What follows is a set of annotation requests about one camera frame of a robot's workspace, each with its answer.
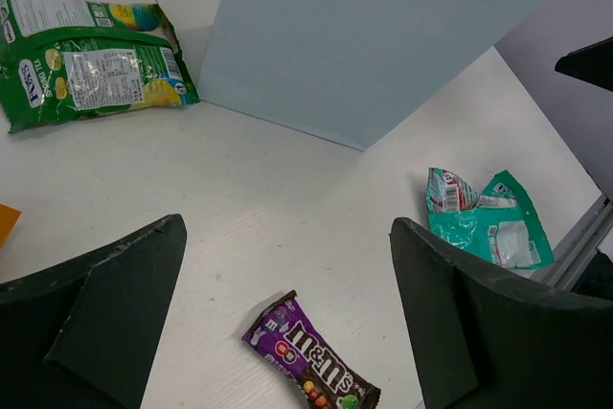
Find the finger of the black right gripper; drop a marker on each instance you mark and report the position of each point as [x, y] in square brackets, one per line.
[592, 64]

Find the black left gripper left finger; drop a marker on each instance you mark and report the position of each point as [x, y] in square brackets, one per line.
[84, 333]

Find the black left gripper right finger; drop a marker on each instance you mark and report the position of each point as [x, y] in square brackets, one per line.
[484, 337]

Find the purple M&M's packet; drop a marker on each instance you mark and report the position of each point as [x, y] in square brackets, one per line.
[284, 336]

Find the green Fox's candy bag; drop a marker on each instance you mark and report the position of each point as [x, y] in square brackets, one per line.
[69, 60]

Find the teal Fox's candy bag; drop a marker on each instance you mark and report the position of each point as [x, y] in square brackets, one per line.
[498, 224]

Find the orange chip bag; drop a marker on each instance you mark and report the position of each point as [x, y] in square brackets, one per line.
[8, 219]

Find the light blue paper bag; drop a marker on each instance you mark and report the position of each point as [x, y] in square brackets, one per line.
[348, 71]

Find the aluminium table edge rail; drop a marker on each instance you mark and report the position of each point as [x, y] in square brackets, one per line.
[578, 248]

